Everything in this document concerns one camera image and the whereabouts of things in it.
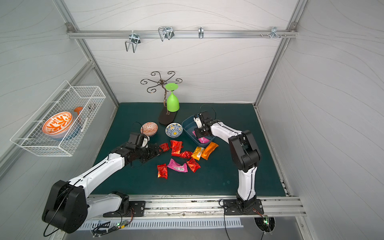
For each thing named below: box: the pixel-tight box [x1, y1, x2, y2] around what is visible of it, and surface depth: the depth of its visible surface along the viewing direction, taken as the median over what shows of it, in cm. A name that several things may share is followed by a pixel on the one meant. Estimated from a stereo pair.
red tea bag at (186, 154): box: [180, 150, 193, 159], surface depth 91 cm
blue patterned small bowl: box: [165, 122, 183, 138], surface depth 105 cm
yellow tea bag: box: [191, 146, 205, 161], surface depth 91 cm
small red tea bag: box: [159, 142, 170, 152], surface depth 97 cm
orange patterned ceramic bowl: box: [140, 121, 159, 137], surface depth 106 cm
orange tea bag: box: [201, 141, 219, 161], surface depth 95 cm
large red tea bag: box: [170, 140, 183, 157], surface depth 96 cm
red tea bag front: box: [157, 163, 168, 180], surface depth 86 cm
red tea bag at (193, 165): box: [186, 157, 201, 173], surface depth 88 cm
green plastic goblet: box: [165, 82, 180, 113], surface depth 92 cm
